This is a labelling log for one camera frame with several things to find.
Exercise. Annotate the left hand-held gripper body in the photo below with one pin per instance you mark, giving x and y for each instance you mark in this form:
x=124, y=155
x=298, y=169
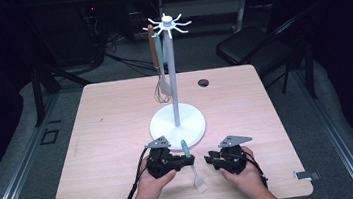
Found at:
x=160, y=163

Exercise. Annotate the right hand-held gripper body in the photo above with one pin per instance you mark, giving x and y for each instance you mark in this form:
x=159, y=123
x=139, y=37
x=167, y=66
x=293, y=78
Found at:
x=233, y=160

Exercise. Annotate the white utensil rack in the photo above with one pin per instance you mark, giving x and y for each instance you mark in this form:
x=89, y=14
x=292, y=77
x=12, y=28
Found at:
x=178, y=126

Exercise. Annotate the person's right hand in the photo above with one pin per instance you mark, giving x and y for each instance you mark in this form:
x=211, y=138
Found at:
x=247, y=180

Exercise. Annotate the person's left hand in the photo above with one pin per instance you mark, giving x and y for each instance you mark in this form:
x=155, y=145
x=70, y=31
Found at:
x=153, y=189

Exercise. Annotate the black folding chair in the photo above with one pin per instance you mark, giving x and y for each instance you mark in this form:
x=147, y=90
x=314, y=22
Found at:
x=242, y=46

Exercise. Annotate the metal floor rail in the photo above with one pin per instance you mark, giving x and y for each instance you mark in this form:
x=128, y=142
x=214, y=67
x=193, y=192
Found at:
x=333, y=135
x=15, y=178

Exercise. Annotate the black metal stand frame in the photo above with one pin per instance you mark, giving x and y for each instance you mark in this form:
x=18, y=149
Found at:
x=38, y=95

